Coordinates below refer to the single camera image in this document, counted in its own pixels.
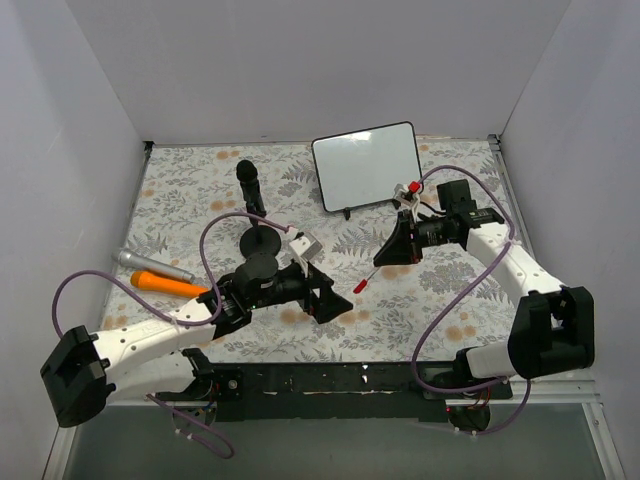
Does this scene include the white marker pen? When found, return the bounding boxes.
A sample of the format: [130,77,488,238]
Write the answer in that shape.
[362,267,381,285]

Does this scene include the red marker cap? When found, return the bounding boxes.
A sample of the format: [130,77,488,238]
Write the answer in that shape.
[353,279,368,294]

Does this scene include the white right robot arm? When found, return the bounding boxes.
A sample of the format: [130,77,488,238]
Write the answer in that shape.
[373,180,595,398]

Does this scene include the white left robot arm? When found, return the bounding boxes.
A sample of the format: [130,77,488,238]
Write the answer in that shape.
[40,253,353,428]

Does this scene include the black whiteboard easel stand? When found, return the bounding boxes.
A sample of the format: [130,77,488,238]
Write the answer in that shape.
[341,199,401,221]

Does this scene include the black framed whiteboard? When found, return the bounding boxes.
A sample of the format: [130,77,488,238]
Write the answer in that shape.
[311,121,422,213]

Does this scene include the black round microphone stand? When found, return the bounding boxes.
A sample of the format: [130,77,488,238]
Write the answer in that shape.
[239,218,281,258]

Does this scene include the floral patterned table mat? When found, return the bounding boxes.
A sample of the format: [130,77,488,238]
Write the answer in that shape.
[126,144,514,362]

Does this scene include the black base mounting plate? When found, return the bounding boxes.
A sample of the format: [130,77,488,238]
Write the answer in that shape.
[155,362,514,422]

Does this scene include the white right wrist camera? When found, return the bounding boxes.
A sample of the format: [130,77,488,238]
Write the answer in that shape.
[392,181,423,211]

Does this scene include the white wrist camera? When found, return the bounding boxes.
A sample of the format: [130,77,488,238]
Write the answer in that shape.
[288,230,323,261]
[392,181,423,211]

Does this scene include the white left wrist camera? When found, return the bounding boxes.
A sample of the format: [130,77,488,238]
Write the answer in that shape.
[288,230,323,261]

